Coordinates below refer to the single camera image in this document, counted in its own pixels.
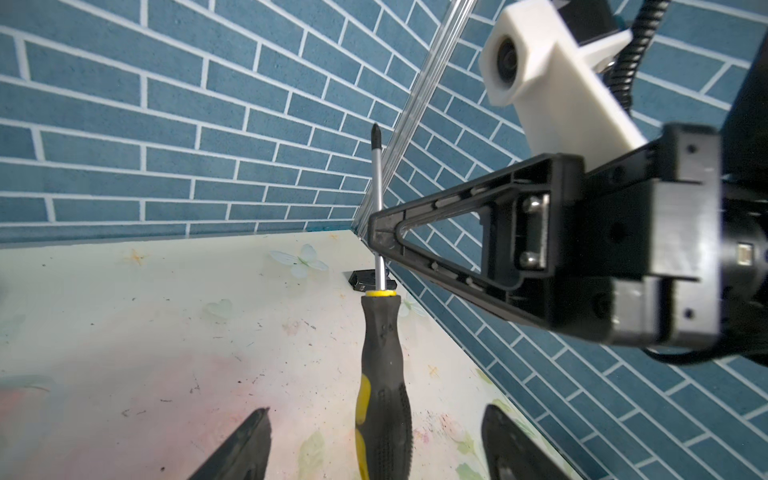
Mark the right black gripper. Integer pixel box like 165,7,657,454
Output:
544,1,767,365

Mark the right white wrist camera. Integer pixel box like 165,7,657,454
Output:
479,1,647,170

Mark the black stapler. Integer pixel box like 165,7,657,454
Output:
348,268,397,292

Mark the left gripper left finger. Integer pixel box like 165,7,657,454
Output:
189,407,272,480

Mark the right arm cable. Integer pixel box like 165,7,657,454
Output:
608,0,672,115

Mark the black yellow screwdriver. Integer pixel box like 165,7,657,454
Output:
353,122,414,480

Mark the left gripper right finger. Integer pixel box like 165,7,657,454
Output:
481,404,568,480

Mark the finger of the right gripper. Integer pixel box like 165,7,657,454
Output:
367,154,584,327

